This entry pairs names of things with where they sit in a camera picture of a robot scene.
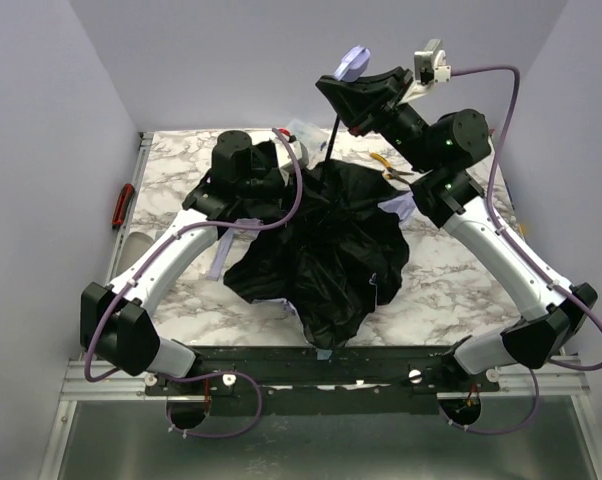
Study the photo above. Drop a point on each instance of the red black handled tool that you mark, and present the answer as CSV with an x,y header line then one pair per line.
x,y
122,205

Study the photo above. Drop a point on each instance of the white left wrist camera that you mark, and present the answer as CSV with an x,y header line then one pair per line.
x,y
298,148

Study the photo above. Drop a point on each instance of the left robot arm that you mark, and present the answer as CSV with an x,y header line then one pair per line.
x,y
116,318

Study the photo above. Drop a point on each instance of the lavender folding umbrella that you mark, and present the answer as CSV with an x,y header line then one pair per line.
x,y
339,257

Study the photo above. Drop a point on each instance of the aluminium frame rail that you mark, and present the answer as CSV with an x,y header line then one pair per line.
x,y
117,387

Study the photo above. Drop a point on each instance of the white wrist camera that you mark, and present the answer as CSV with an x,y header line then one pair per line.
x,y
298,148
431,67

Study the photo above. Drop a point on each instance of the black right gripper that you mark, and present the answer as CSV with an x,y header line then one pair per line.
x,y
381,101

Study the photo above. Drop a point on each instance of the clear plastic organizer box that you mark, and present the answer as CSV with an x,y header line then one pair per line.
x,y
313,137

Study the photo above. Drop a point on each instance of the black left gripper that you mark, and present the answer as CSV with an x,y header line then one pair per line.
x,y
270,176

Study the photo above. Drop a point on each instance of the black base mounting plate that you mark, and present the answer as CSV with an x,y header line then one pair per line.
x,y
288,381

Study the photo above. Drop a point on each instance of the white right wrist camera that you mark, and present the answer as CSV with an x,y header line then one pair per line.
x,y
431,67

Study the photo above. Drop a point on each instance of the yellow handled pliers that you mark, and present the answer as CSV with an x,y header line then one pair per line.
x,y
390,172

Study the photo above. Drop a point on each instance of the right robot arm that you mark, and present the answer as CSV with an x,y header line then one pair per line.
x,y
548,303

